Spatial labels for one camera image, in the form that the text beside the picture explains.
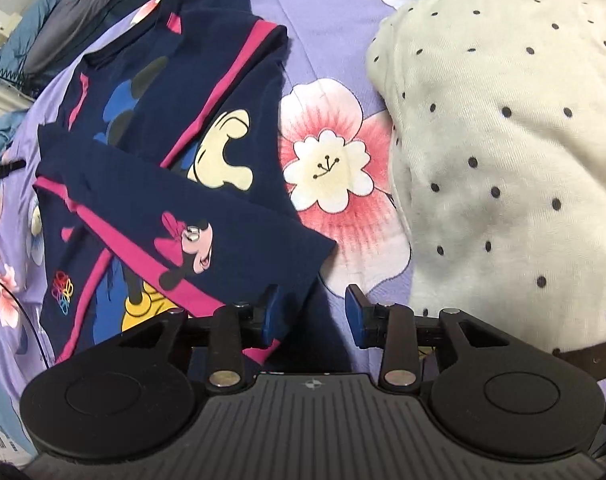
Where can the grey cloth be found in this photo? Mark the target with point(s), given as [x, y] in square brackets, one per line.
[83, 5]

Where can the navy cartoon print shirt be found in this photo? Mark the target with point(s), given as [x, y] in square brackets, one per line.
[218, 230]

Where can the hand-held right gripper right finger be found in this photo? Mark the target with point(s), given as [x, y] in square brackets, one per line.
[355, 312]

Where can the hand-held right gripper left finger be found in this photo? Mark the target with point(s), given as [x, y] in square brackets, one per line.
[270, 312]

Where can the blue duvet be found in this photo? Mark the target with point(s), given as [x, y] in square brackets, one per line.
[33, 30]

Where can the purple floral bed sheet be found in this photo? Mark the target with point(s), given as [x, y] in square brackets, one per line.
[333, 25]

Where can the cream polka dot garment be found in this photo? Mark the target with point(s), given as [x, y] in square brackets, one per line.
[508, 135]

